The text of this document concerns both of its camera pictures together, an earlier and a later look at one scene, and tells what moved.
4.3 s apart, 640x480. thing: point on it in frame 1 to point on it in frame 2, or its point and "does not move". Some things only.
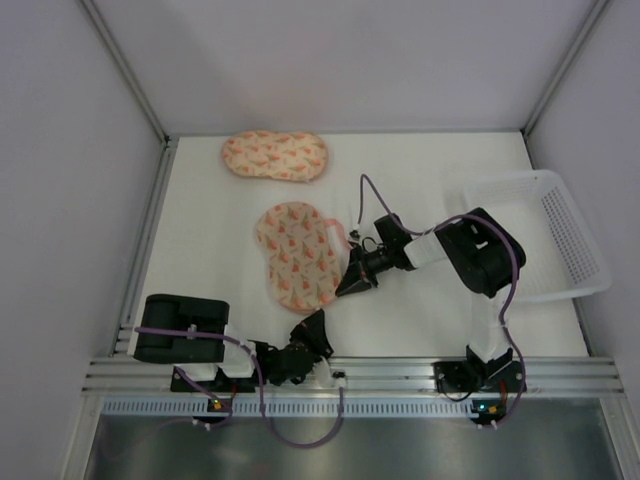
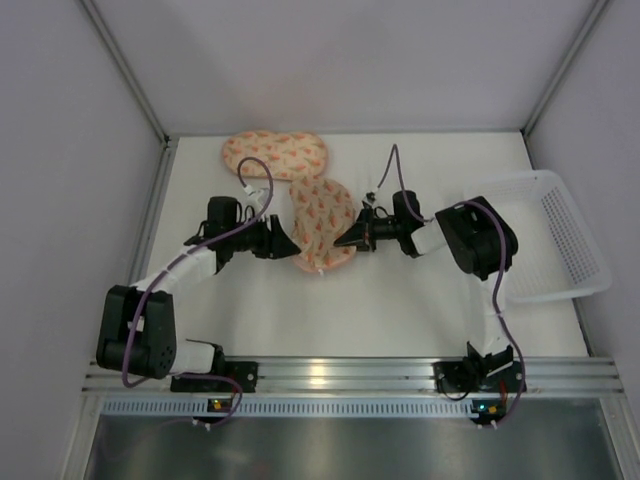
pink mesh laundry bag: x=279 y=154 does not move
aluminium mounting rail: x=366 y=377 does not move
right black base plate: x=461 y=376 does not move
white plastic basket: x=561 y=258 does not move
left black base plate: x=223 y=384 does not move
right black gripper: x=364 y=270 to x=369 y=228
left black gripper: x=304 y=345 to x=273 y=236
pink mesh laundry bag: x=297 y=242 to x=321 y=214
